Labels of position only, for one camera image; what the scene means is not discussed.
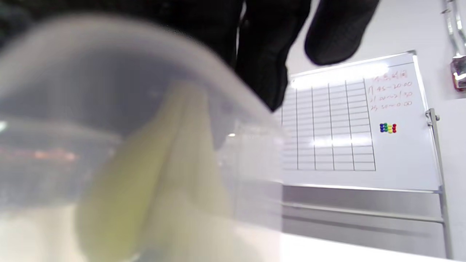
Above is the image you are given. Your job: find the person's right hand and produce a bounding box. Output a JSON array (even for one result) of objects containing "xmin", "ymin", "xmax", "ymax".
[{"xmin": 0, "ymin": 0, "xmax": 381, "ymax": 112}]

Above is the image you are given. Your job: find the yellow green sponge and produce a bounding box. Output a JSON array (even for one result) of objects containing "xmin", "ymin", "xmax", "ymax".
[{"xmin": 75, "ymin": 82, "xmax": 233, "ymax": 262}]

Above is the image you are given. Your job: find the clear plastic airtight container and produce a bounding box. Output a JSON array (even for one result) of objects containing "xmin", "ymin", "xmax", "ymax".
[{"xmin": 0, "ymin": 15, "xmax": 284, "ymax": 262}]

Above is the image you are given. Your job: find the whiteboard on metal stand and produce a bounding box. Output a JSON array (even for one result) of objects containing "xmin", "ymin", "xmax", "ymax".
[{"xmin": 280, "ymin": 51, "xmax": 454, "ymax": 259}]

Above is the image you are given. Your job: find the metal wall pipe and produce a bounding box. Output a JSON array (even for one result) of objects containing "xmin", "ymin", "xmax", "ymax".
[{"xmin": 440, "ymin": 0, "xmax": 466, "ymax": 57}]

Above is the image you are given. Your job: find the red wall fixture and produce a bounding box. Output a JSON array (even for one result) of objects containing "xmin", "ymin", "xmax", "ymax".
[{"xmin": 450, "ymin": 55, "xmax": 466, "ymax": 91}]

